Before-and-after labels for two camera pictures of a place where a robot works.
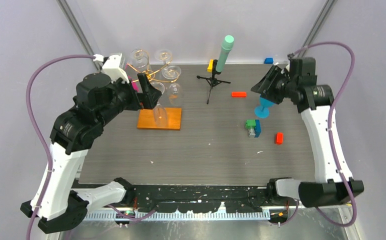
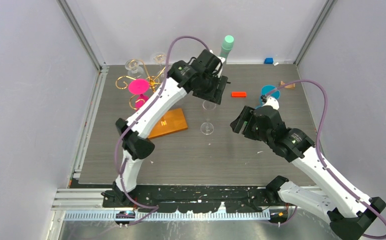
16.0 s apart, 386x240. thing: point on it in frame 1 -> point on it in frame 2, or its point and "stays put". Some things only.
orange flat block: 238,94 stays put
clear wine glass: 139,58 -> 135,70
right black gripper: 267,83 -> 246,115
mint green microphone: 227,46 stays put
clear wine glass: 159,113 -> 207,128
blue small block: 268,60 stays put
